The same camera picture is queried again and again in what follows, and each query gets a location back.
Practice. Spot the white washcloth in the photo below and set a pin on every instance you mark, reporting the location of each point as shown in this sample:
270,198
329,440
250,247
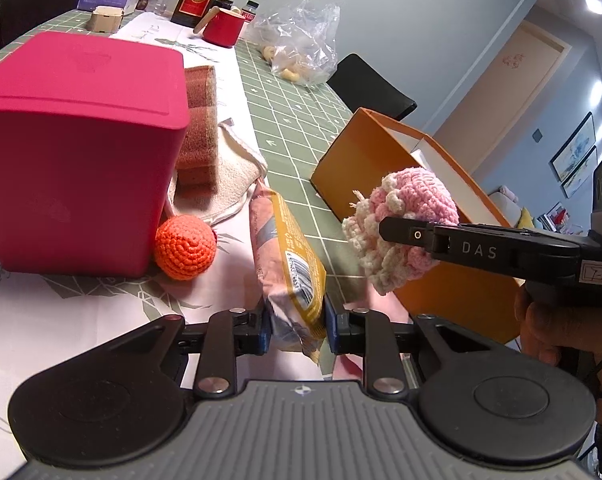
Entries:
236,175

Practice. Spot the framed wall picture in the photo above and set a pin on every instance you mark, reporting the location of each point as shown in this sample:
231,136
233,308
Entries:
581,172
573,145

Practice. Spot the grey sofa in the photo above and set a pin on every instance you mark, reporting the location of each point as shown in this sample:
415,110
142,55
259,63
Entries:
503,210

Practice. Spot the small jar red label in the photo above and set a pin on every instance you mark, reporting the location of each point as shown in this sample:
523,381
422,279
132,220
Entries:
251,10

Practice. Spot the small beige box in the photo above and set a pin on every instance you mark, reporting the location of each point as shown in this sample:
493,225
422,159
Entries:
105,21

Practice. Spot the dark glass jar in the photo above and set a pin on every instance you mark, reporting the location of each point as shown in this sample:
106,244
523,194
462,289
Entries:
223,3

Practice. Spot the magenta cube storage box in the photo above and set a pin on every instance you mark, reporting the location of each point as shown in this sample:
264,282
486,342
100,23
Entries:
76,160

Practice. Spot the orange crochet ball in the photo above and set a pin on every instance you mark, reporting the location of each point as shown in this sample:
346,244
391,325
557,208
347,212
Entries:
186,247

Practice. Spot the yellow pink snack packet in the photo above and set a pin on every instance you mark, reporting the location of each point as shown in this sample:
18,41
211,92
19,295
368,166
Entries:
286,260

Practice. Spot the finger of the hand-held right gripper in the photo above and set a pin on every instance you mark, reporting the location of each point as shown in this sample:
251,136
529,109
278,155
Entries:
481,247

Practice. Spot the yellow cushion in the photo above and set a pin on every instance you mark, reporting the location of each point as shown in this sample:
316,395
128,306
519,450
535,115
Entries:
526,219

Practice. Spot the pink white crochet hat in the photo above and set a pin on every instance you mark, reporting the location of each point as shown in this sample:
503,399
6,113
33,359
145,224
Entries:
416,195

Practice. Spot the white printed table runner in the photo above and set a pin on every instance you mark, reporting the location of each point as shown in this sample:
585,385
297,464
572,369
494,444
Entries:
81,320

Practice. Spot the beige door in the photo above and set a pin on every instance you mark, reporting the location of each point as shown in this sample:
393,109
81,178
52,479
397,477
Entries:
501,95

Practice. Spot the clear plastic bag of snacks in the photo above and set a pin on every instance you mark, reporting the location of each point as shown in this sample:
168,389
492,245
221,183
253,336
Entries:
301,45

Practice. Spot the orange cardboard box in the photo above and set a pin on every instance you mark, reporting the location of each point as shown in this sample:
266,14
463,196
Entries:
461,305

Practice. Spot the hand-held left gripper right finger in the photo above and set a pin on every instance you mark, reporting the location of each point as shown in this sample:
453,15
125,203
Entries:
332,330

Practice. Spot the person's right hand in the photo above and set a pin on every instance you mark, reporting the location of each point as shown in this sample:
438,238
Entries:
561,320

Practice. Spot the black chair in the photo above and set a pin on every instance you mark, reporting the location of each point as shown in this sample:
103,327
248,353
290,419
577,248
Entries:
366,85
36,0

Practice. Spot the brown striped folded towel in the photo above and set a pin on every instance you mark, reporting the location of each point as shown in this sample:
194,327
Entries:
198,130

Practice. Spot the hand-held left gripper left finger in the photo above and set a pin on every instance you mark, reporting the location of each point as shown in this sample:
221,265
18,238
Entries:
265,332

